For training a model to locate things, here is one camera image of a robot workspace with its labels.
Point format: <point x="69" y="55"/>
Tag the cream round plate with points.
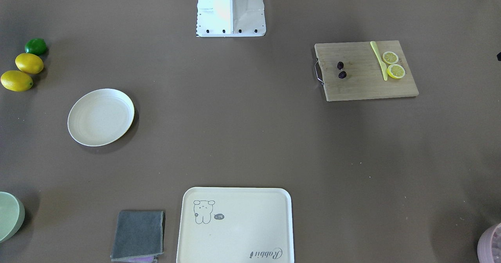
<point x="100" y="117"/>

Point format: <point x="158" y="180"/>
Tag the cream rabbit tray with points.
<point x="236" y="225"/>

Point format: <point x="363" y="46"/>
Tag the bamboo cutting board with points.
<point x="364" y="78"/>

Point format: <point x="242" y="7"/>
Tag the yellow plastic knife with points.
<point x="382" y="64"/>

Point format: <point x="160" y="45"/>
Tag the lemon slice upper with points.
<point x="390" y="57"/>

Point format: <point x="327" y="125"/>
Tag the lemon slice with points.
<point x="396" y="71"/>
<point x="390" y="57"/>

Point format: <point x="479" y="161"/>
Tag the lemon slice lower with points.
<point x="396" y="71"/>

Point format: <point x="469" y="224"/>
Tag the grey folded cloth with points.
<point x="138" y="236"/>

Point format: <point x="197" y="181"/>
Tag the green lime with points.
<point x="36" y="46"/>

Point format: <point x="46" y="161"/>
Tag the yellow lemon near lime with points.
<point x="29" y="63"/>

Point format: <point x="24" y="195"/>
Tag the yellow lemon outer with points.
<point x="17" y="81"/>

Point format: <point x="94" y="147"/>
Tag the light green bowl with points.
<point x="12" y="215"/>

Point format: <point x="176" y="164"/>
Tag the pink bowl with ice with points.
<point x="489" y="245"/>

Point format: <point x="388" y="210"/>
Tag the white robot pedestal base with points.
<point x="230" y="18"/>

